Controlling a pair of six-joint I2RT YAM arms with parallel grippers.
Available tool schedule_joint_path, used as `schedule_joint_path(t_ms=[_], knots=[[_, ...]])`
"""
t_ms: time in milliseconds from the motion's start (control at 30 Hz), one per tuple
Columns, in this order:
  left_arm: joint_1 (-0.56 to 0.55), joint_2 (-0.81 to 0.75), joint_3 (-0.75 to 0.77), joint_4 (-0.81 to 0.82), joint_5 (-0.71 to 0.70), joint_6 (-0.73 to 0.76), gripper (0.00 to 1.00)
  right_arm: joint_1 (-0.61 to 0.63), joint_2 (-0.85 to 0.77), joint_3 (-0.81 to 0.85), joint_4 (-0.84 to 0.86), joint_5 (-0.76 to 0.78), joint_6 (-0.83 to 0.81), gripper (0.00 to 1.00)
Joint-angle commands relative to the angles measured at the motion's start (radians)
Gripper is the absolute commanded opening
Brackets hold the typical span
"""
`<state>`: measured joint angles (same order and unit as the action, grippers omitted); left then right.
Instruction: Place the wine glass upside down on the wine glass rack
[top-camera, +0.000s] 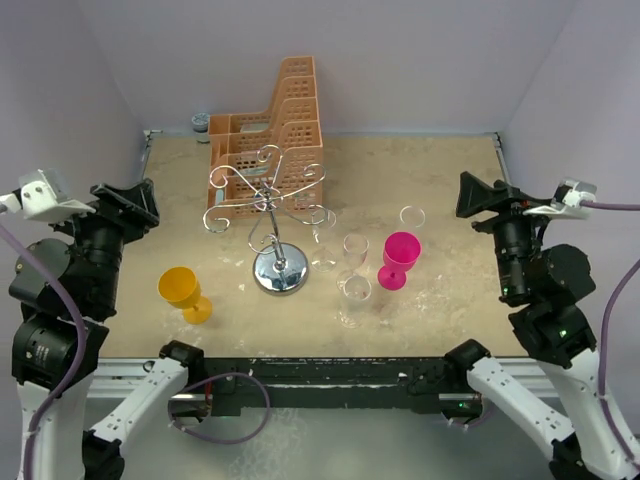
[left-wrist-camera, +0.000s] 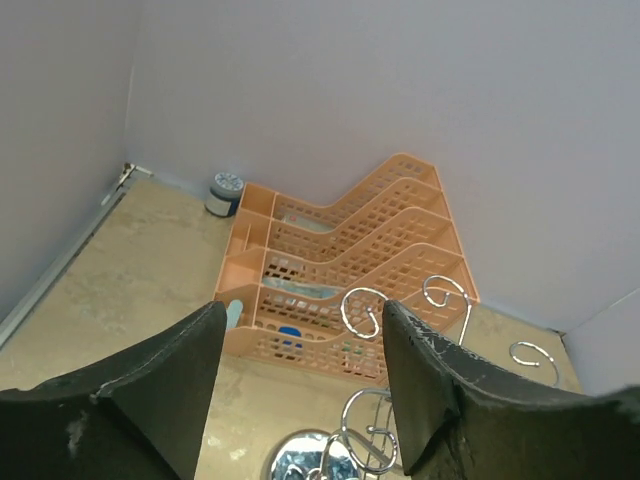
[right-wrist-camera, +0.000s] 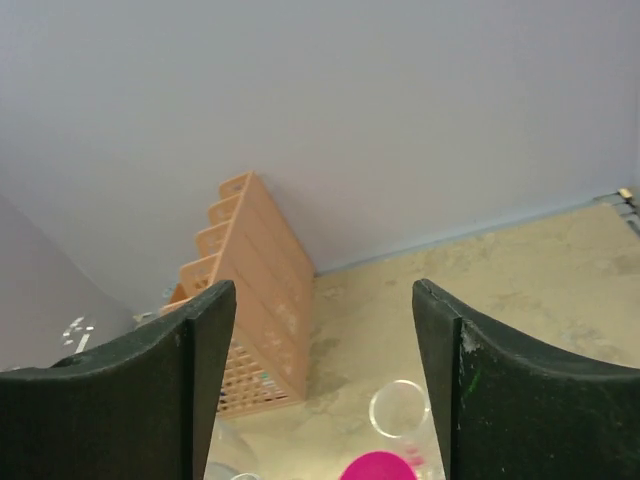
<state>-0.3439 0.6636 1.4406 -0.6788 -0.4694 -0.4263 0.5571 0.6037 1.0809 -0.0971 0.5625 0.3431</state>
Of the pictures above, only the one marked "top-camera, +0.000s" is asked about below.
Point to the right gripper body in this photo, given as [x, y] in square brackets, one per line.
[511, 229]

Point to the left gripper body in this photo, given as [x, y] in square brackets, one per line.
[102, 234]

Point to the pink plastic goblet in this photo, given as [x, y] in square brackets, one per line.
[400, 253]

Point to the clear champagne flute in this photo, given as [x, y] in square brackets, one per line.
[355, 250]

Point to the clear wine glass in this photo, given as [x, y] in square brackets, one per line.
[354, 301]
[323, 224]
[412, 219]

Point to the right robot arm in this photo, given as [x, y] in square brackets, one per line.
[543, 286]

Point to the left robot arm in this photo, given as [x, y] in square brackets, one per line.
[66, 286]

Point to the clear back wine glass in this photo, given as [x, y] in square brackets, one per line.
[412, 219]

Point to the clear front wine glass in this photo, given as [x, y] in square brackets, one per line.
[354, 301]

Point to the chrome wine glass rack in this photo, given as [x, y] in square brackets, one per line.
[279, 268]

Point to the yellow plastic goblet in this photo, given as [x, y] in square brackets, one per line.
[180, 288]

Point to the small grey cap bottle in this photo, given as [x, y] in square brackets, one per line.
[200, 127]

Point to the orange plastic file organizer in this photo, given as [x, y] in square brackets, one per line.
[283, 141]

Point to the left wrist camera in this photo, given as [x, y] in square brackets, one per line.
[45, 198]

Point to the black base frame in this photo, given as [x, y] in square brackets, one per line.
[423, 385]

